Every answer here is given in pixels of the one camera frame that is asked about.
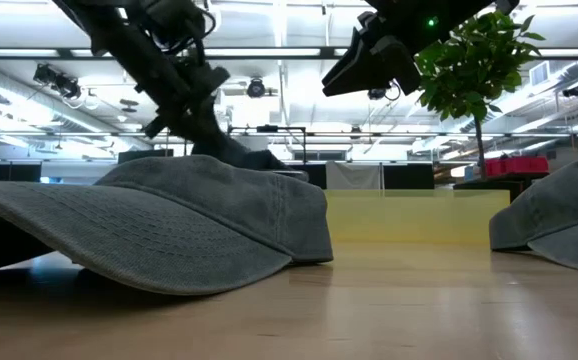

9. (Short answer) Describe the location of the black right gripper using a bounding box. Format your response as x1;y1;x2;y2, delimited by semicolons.
320;0;495;99

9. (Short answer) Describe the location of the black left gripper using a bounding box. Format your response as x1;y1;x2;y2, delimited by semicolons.
141;63;311;183

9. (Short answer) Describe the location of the grey baseball cap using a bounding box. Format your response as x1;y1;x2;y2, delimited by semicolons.
0;154;335;297
488;151;578;277

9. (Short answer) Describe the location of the grey cloth panel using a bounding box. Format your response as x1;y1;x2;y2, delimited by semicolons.
324;160;383;191

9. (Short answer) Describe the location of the green potted tree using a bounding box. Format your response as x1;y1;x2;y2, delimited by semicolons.
413;9;547;181

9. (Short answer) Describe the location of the black monitor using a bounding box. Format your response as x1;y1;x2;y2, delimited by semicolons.
116;148;175;166
0;160;43;183
382;162;436;191

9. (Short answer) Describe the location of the yellow-green board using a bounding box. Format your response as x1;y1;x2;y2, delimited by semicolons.
323;188;512;246

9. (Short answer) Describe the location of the black low shelf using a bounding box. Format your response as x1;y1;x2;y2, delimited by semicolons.
452;172;551;203

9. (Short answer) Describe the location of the red plastic bin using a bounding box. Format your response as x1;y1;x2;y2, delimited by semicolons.
484;155;551;178

